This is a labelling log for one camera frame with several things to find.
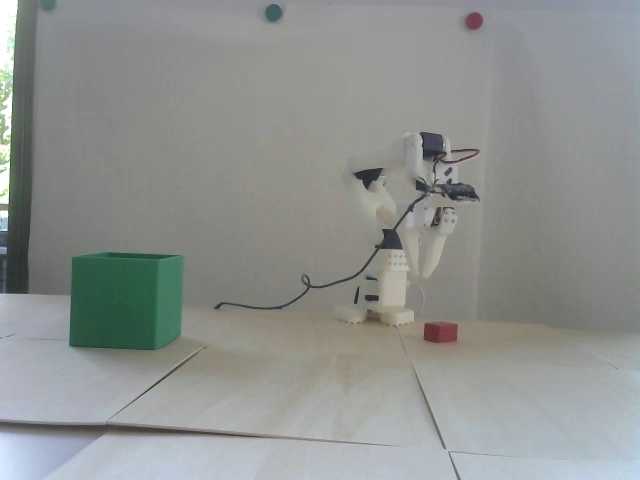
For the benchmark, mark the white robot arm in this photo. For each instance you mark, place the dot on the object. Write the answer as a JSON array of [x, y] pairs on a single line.
[[392, 280]]

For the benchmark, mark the red round magnet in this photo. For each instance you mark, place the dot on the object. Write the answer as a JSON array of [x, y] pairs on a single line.
[[474, 21]]

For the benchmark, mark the green box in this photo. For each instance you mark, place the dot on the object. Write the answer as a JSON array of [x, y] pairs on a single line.
[[120, 305]]

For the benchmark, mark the white wall sheet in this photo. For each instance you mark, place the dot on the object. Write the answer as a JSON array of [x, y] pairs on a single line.
[[200, 150]]

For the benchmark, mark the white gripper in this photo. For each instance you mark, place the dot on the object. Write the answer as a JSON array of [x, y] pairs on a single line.
[[426, 220]]

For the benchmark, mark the black wrist camera board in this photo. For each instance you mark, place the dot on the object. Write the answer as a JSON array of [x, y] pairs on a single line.
[[455, 191]]

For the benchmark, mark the green round magnet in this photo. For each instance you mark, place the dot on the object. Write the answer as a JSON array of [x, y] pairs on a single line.
[[273, 13], [48, 4]]

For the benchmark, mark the red block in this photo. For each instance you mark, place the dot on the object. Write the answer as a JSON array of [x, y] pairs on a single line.
[[440, 332]]

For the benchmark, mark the dark window frame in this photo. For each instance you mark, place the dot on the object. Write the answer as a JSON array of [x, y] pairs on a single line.
[[21, 200]]

